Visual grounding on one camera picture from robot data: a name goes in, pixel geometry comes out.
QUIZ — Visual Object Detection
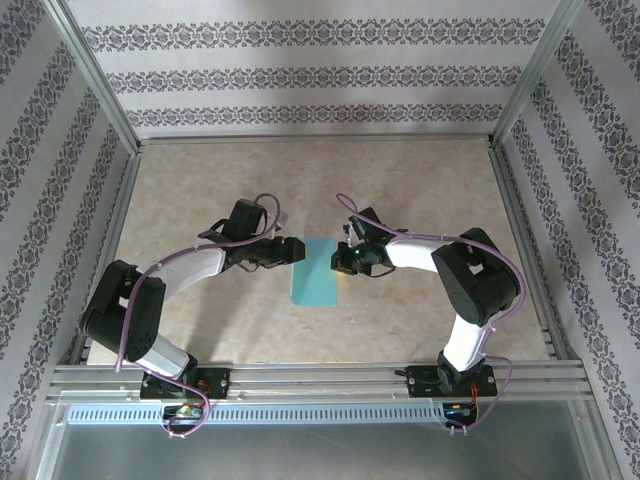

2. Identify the aluminium frame post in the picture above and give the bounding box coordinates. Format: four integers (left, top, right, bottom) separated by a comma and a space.
488, 0, 586, 151
42, 0, 142, 156

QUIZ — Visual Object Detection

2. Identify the long aluminium frame rail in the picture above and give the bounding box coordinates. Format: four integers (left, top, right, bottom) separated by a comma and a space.
137, 133, 496, 147

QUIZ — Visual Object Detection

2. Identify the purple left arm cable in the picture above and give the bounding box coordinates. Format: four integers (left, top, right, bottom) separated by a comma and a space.
114, 193, 281, 440

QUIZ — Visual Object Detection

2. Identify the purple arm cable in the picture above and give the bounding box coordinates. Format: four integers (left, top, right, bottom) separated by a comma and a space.
114, 193, 281, 440
335, 193, 526, 436

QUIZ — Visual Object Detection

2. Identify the wide aluminium base rail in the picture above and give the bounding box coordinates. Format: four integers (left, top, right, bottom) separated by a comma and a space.
47, 363, 594, 401

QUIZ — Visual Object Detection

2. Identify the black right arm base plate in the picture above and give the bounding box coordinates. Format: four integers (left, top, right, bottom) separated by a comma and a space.
405, 364, 499, 400

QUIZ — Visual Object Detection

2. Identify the short aluminium frame rail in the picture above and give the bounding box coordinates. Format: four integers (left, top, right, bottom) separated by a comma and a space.
487, 144, 581, 361
67, 149, 144, 366

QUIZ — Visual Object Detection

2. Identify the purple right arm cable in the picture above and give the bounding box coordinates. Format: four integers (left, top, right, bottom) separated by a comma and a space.
335, 193, 526, 436

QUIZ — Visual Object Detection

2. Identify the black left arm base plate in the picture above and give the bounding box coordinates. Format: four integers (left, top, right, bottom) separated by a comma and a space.
139, 367, 232, 401

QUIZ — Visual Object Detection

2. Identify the slotted grey cable duct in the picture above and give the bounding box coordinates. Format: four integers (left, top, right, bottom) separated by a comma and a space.
66, 402, 481, 426

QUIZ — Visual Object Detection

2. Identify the grey sheet metal panel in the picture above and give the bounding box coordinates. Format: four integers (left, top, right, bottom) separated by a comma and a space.
29, 399, 616, 480

